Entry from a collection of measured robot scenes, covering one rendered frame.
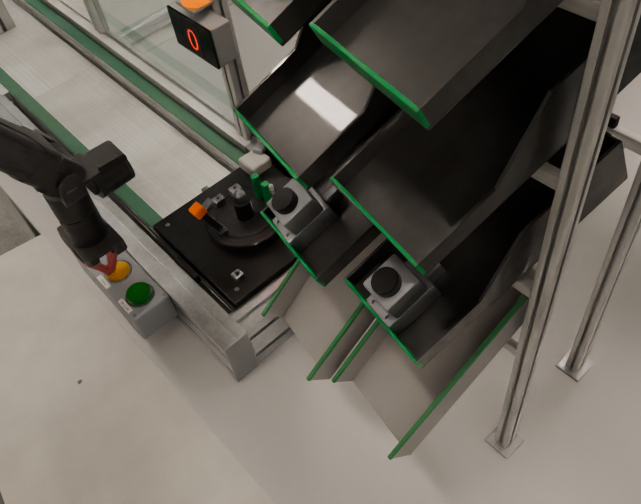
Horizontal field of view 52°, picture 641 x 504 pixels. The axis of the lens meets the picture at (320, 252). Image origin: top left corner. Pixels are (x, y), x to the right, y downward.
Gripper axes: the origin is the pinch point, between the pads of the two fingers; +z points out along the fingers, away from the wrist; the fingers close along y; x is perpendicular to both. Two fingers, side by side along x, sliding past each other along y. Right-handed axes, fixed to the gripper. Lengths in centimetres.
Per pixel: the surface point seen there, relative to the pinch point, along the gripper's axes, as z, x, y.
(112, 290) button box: 1.5, 1.8, -2.9
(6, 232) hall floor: 98, 6, 139
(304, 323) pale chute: -3.5, -14.6, -33.3
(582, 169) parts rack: -45, -25, -62
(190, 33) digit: -23.9, -31.5, 10.6
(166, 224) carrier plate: 0.3, -12.3, 1.5
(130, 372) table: 11.5, 7.2, -11.1
